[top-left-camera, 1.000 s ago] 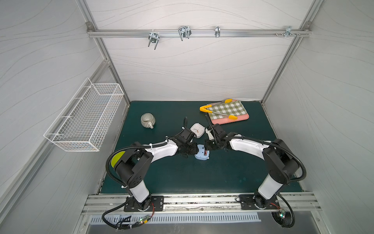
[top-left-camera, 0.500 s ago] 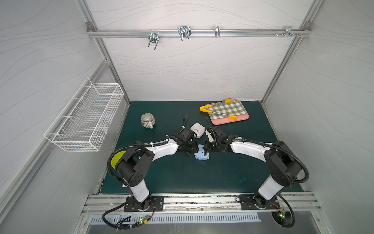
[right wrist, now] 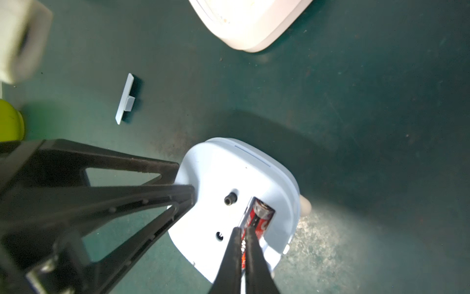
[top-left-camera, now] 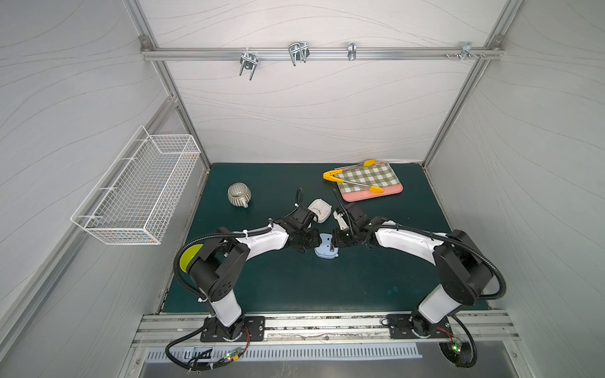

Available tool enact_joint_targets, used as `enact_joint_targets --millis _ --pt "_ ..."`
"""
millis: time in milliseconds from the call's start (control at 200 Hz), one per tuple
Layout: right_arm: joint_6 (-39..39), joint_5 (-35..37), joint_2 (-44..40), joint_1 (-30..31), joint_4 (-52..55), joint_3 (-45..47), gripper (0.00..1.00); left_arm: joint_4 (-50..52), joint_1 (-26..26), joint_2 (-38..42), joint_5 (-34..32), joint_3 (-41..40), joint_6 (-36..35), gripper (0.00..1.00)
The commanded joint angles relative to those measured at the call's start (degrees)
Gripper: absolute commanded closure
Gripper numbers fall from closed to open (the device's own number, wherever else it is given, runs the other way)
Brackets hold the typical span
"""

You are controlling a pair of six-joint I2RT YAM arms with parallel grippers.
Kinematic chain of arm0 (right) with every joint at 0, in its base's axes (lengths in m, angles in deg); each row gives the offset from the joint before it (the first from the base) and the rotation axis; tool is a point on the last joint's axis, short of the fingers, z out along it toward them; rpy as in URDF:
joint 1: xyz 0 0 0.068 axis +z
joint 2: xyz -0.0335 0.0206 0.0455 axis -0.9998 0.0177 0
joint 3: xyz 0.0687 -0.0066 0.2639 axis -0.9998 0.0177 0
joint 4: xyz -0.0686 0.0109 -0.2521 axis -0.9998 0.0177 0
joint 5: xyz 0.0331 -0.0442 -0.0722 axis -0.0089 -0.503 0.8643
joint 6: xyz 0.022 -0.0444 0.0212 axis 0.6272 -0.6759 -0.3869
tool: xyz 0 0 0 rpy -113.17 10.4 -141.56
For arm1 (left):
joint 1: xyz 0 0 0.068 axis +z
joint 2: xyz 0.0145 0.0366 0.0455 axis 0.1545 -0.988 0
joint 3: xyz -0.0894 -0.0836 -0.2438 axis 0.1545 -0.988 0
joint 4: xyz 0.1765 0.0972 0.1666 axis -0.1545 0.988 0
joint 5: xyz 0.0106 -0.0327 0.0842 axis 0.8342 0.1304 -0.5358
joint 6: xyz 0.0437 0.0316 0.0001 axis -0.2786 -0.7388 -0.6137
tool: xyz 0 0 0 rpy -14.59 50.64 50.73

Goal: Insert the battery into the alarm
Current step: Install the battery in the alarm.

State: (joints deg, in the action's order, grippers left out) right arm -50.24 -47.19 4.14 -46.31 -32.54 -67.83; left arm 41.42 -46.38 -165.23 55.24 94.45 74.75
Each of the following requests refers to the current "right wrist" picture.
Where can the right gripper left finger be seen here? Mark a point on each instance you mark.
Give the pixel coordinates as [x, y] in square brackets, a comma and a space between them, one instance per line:
[228, 279]

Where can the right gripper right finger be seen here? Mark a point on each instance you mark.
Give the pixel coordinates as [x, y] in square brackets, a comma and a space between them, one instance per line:
[258, 278]

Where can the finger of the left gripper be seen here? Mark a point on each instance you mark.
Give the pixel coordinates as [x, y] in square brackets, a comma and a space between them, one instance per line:
[64, 163]
[42, 251]

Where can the red battery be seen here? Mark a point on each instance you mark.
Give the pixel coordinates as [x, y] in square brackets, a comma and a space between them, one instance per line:
[257, 215]

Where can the blue alarm clock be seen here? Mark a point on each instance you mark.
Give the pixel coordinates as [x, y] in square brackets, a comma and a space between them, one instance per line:
[228, 175]

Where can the white alarm clock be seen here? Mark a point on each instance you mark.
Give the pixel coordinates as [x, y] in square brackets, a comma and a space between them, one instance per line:
[249, 26]

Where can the green yellow bowl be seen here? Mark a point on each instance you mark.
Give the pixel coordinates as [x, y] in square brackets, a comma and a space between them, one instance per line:
[12, 123]

